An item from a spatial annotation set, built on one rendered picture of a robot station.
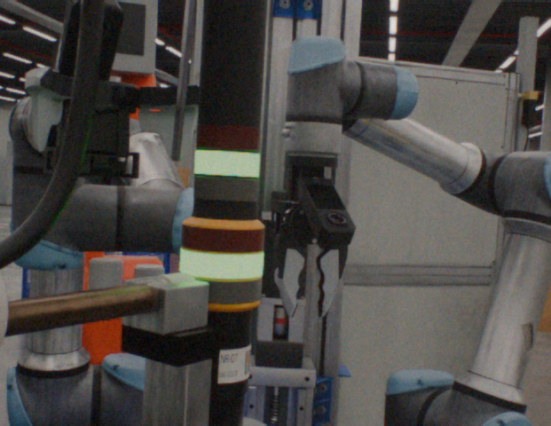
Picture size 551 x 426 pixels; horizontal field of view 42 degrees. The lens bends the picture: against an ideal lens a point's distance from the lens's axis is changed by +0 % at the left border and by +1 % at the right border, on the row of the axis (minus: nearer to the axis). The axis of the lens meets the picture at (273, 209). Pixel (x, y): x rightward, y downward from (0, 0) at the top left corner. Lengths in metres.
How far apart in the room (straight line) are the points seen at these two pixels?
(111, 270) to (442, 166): 3.23
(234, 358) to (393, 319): 2.13
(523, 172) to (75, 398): 0.81
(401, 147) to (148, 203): 0.52
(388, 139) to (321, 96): 0.26
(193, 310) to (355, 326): 2.10
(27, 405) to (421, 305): 1.60
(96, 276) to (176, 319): 3.96
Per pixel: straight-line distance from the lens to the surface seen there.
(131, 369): 1.24
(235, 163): 0.36
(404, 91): 1.00
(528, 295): 1.21
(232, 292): 0.36
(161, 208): 0.79
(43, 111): 0.57
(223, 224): 0.36
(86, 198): 0.79
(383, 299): 2.46
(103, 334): 4.41
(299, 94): 0.93
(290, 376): 1.33
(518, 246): 1.22
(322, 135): 0.92
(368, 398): 2.53
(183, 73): 0.37
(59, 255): 0.79
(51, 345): 1.22
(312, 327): 1.40
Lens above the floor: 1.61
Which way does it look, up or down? 3 degrees down
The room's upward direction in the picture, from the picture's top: 3 degrees clockwise
